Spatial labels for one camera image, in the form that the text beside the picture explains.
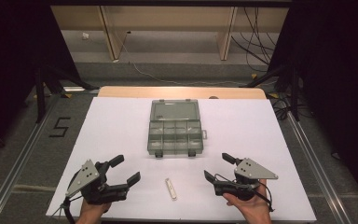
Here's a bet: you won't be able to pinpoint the clear plastic compartment box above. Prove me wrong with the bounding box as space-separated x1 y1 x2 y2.
146 98 208 159

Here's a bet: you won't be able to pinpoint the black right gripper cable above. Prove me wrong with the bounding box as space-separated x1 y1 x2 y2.
255 179 276 214

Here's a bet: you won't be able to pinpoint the light wooden table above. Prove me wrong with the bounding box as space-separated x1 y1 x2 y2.
97 86 268 101

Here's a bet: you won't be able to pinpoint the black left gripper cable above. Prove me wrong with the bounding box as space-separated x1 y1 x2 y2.
51 196 77 224

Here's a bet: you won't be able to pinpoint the coiled black floor cables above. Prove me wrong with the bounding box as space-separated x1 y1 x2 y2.
270 98 294 121

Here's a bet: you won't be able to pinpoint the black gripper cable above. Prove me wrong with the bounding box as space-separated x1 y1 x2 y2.
51 196 77 224
255 179 276 214

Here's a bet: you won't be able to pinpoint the thin white floor cable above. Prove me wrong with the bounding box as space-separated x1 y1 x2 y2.
113 30 278 88

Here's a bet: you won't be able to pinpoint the small white bar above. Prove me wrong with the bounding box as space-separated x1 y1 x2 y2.
164 177 179 202

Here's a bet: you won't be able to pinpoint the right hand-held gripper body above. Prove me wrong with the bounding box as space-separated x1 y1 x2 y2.
213 157 280 202

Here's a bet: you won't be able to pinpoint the light wooden desk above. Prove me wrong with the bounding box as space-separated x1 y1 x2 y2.
49 5 291 63

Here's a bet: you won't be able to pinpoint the aluminium floor rail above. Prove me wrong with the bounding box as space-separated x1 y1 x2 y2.
286 111 353 224
0 92 62 224

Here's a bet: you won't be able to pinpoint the person's left hand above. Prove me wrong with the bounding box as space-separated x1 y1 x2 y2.
75 198 112 224

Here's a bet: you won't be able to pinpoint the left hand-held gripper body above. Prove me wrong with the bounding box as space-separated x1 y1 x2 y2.
64 159 129 206

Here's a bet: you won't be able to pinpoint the black metal stand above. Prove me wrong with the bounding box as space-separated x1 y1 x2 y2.
244 63 302 123
33 64 101 124

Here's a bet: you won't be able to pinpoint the person's right hand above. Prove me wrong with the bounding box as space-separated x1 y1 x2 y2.
223 178 273 224

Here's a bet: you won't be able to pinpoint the hanging black cables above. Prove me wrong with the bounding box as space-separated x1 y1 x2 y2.
230 7 278 73

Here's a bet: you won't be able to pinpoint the white table sheet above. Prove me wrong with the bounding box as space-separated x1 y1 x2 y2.
46 96 318 223

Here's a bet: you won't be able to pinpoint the black curtain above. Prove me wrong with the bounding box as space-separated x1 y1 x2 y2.
267 0 358 206
0 0 85 162

